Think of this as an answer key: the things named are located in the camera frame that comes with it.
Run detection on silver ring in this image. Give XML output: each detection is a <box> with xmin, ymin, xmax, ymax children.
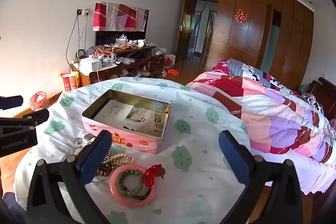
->
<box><xmin>83</xmin><ymin>133</ymin><xmax>96</xmax><ymax>145</ymax></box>

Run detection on pink metal tin box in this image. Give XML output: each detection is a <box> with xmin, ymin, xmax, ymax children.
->
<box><xmin>81</xmin><ymin>89</ymin><xmax>171</xmax><ymax>154</ymax></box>

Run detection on wooden wardrobe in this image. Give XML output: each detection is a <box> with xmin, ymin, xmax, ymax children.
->
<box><xmin>206</xmin><ymin>0</ymin><xmax>314</xmax><ymax>90</ymax></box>

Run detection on red double happiness decal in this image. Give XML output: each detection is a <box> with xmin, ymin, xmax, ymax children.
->
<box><xmin>234</xmin><ymin>9</ymin><xmax>247</xmax><ymax>24</ymax></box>

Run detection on wooden headboard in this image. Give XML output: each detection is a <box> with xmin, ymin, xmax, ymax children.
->
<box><xmin>307</xmin><ymin>77</ymin><xmax>336</xmax><ymax>120</ymax></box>

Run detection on orange item on floor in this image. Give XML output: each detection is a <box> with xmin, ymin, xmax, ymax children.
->
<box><xmin>166</xmin><ymin>69</ymin><xmax>179</xmax><ymax>76</ymax></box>

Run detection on black television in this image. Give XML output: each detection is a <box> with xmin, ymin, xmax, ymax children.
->
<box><xmin>95</xmin><ymin>18</ymin><xmax>148</xmax><ymax>46</ymax></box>

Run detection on green jade bead bracelet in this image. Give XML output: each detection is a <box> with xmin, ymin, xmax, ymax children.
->
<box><xmin>115</xmin><ymin>169</ymin><xmax>152</xmax><ymax>201</ymax></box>

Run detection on wooden TV cabinet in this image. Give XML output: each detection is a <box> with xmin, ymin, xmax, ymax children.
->
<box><xmin>70</xmin><ymin>46</ymin><xmax>165</xmax><ymax>86</ymax></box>

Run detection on pink bangle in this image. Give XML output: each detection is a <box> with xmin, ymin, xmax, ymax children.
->
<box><xmin>109</xmin><ymin>164</ymin><xmax>157</xmax><ymax>208</ymax></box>

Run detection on white box on cabinet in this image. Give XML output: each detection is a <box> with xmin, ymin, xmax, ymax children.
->
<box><xmin>78</xmin><ymin>57</ymin><xmax>102</xmax><ymax>74</ymax></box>

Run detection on brown wooden bead bracelet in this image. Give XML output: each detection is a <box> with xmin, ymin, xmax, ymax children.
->
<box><xmin>96</xmin><ymin>151</ymin><xmax>116</xmax><ymax>178</ymax></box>

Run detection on paper leaflet in tin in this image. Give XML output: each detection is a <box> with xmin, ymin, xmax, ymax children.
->
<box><xmin>93</xmin><ymin>100</ymin><xmax>167</xmax><ymax>139</ymax></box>

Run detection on wall power outlet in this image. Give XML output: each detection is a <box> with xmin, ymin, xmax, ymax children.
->
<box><xmin>76</xmin><ymin>9</ymin><xmax>90</xmax><ymax>16</ymax></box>

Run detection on wooden bedroom door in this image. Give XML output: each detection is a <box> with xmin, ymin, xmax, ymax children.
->
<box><xmin>175</xmin><ymin>0</ymin><xmax>197</xmax><ymax>61</ymax></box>

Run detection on white green cloud bedsheet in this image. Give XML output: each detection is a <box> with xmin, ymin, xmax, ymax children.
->
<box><xmin>13</xmin><ymin>77</ymin><xmax>336</xmax><ymax>224</ymax></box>

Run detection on red yellow gift bag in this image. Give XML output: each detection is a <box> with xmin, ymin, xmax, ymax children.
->
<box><xmin>58</xmin><ymin>71</ymin><xmax>80</xmax><ymax>92</ymax></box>

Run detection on red pink patchwork cloth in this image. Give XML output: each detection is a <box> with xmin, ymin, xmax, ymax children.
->
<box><xmin>93</xmin><ymin>2</ymin><xmax>149</xmax><ymax>32</ymax></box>

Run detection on hanging charger cables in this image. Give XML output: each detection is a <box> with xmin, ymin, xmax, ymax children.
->
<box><xmin>65</xmin><ymin>12</ymin><xmax>89</xmax><ymax>64</ymax></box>

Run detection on white pearl necklace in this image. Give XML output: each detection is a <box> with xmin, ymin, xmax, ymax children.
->
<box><xmin>106</xmin><ymin>152</ymin><xmax>135</xmax><ymax>167</ymax></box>

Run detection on pink red patchwork quilt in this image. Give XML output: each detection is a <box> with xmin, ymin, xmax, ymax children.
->
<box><xmin>187</xmin><ymin>59</ymin><xmax>335</xmax><ymax>165</ymax></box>

